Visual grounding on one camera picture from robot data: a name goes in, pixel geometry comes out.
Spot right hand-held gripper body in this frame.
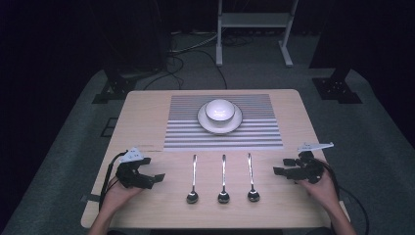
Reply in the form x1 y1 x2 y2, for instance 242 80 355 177
286 141 326 185

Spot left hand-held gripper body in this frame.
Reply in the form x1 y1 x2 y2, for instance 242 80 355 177
115 147 155 190

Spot person's left hand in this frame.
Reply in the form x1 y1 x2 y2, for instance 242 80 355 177
99 176 145 215

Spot person's right hand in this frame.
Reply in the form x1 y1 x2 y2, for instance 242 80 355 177
298 171 341 212

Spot metal spoon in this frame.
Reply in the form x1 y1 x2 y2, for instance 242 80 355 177
217 154 231 205
246 153 261 203
186 154 200 205

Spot grey striped placemat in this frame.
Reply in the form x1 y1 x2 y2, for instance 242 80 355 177
162 94 285 152

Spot dark floor hatch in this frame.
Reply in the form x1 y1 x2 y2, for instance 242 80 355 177
100 117 119 138

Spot white plate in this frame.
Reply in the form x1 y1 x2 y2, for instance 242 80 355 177
197 102 244 135

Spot black stand base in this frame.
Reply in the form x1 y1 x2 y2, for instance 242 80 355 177
310 58 363 105
91 67 164 105

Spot white bowl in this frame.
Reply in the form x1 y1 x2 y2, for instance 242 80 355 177
204 98 236 123

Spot white metal stand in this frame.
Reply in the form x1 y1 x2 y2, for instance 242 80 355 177
215 0 300 69

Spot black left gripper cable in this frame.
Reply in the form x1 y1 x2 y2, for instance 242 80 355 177
98 150 129 211

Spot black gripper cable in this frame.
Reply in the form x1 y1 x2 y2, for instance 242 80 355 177
98 150 129 211
321 161 371 235

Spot grey table strap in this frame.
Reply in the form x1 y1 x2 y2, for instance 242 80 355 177
80 193 101 204

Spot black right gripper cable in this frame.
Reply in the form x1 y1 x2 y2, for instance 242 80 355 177
321 161 371 235

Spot black floor cables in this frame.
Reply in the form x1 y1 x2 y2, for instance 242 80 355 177
142 30 254 91

